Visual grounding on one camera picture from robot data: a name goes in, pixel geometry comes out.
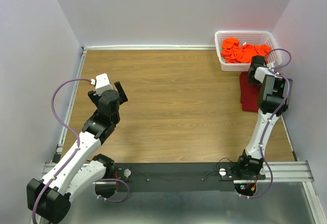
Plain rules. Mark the aluminium front rail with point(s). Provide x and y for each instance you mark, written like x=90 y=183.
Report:
x=275 y=171

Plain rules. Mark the aluminium back rail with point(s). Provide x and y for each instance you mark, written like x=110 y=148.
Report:
x=146 y=47

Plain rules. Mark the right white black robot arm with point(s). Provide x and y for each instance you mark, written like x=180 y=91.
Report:
x=273 y=100

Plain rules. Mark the orange t-shirt in basket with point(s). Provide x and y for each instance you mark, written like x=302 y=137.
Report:
x=233 y=52

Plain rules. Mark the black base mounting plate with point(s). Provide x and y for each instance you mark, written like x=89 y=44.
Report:
x=177 y=177

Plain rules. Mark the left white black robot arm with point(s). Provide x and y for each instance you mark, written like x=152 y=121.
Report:
x=50 y=198

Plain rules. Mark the white plastic laundry basket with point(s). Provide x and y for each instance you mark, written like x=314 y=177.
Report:
x=272 y=58

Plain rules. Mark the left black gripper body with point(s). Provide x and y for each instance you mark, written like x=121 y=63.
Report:
x=121 y=92

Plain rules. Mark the dark red t-shirt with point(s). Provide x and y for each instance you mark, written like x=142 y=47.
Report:
x=249 y=93

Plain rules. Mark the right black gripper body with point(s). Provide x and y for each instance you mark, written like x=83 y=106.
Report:
x=256 y=62

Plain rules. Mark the aluminium right side rail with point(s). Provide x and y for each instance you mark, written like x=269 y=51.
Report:
x=289 y=139

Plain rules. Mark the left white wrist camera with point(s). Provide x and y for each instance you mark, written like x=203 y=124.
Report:
x=101 y=83

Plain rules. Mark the aluminium rail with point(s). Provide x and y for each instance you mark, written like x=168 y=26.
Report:
x=63 y=133
x=289 y=139
x=275 y=171
x=146 y=47

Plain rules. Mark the aluminium left side rail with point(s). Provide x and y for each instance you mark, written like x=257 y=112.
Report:
x=63 y=133

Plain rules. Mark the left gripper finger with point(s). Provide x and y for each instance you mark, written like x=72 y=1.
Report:
x=94 y=97
x=120 y=90

